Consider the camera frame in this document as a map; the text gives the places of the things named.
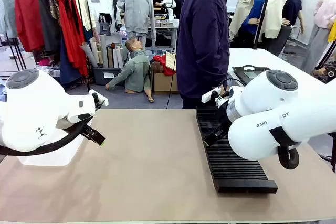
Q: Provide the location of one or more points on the white board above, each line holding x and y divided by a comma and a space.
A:
232, 3

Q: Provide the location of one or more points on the black tripod legs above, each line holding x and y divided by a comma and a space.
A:
334, 161

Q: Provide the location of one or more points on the red hanging dress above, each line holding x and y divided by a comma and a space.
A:
71, 37

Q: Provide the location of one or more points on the white table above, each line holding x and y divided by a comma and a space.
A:
262, 58

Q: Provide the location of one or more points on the mannequin in cream jacket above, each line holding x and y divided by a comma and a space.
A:
274, 14

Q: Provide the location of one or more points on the black tray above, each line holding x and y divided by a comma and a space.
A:
240, 72

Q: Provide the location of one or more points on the mannequin in pink sweater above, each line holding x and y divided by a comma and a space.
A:
324, 11

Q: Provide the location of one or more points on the red cloth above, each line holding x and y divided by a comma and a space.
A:
161, 60

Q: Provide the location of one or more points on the red hanging shirt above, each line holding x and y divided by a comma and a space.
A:
29, 16

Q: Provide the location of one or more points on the cardboard box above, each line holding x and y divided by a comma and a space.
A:
162, 82

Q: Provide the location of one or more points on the navy hanging garment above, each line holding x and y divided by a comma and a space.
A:
68, 69

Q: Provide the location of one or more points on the black hanging garment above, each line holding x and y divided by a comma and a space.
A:
48, 24

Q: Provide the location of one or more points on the cream hanging garment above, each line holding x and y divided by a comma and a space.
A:
84, 11

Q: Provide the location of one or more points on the mannequin in grey hoodie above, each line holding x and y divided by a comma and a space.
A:
135, 6

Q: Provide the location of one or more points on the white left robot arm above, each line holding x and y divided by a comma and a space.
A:
31, 108

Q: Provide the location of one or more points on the mannequin in beige jacket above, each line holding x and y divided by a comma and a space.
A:
244, 6

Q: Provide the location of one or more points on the torso mannequin in green jacket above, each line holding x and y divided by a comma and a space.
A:
136, 69

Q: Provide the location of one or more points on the grey fabric roll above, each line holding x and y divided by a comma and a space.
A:
89, 54

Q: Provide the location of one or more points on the grey hanging sweater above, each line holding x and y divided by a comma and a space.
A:
8, 6

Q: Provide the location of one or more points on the person in purple jacket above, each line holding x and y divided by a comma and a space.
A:
202, 37

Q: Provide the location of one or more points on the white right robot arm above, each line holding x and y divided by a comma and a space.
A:
262, 95

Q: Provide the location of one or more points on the black slotted PCB rack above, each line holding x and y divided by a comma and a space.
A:
236, 166

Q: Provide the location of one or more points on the clear plastic box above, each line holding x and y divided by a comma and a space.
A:
52, 158

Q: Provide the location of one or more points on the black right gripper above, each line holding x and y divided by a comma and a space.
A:
224, 119

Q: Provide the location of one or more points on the grey storage bin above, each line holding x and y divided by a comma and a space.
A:
105, 75

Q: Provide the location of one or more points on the black tripod pole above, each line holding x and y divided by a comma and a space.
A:
262, 16

